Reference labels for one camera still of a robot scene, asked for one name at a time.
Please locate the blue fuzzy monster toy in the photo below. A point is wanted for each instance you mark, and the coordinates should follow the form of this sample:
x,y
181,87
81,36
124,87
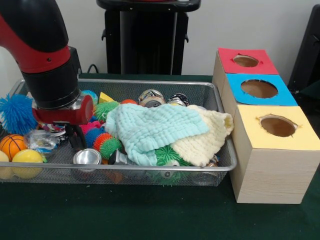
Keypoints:
x,y
15,115

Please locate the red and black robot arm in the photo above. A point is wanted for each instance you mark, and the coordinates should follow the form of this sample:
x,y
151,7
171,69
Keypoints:
x,y
50,82

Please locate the black upright panel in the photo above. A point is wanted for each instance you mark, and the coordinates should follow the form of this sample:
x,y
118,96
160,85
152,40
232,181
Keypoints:
x,y
307,50

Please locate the multicolour spiky caterpillar toy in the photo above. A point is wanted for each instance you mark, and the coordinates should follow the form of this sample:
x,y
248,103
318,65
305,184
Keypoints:
x,y
107,146

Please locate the mint green waffle cloth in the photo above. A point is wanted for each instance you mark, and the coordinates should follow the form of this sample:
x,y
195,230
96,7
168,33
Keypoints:
x,y
155,125

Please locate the dark green tablecloth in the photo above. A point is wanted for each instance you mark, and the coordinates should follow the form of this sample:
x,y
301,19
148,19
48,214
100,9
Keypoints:
x,y
150,212

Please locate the yellow smooth ball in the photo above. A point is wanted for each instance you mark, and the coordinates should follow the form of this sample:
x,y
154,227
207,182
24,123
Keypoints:
x,y
26,160

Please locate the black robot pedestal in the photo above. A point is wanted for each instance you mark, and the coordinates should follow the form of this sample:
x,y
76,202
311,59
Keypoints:
x,y
145,45

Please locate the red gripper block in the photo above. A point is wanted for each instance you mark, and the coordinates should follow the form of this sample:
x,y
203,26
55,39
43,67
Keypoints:
x,y
62,116

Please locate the dark green side table cloth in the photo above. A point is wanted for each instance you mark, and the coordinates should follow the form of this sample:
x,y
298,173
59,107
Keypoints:
x,y
312,91

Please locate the crushed red drink can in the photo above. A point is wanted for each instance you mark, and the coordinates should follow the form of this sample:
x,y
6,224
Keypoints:
x,y
87,157

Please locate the green spiky ball with eyes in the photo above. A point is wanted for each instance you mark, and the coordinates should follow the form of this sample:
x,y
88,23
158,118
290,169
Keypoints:
x,y
165,155

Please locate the cream yellow waffle cloth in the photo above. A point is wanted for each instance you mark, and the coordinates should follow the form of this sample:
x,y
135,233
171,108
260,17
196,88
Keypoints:
x,y
200,147

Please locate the wooden box with three holes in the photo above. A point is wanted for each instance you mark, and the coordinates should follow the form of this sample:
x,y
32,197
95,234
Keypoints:
x,y
275,175

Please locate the orange toy basketball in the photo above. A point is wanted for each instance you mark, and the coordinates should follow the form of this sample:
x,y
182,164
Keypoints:
x,y
11,146

